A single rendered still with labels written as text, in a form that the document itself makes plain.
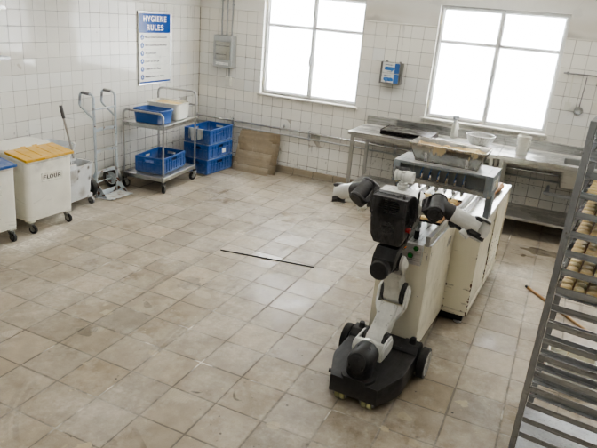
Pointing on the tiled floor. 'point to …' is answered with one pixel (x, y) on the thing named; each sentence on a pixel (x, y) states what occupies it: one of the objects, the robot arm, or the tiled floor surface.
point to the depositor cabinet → (472, 259)
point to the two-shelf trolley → (159, 145)
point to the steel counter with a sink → (542, 158)
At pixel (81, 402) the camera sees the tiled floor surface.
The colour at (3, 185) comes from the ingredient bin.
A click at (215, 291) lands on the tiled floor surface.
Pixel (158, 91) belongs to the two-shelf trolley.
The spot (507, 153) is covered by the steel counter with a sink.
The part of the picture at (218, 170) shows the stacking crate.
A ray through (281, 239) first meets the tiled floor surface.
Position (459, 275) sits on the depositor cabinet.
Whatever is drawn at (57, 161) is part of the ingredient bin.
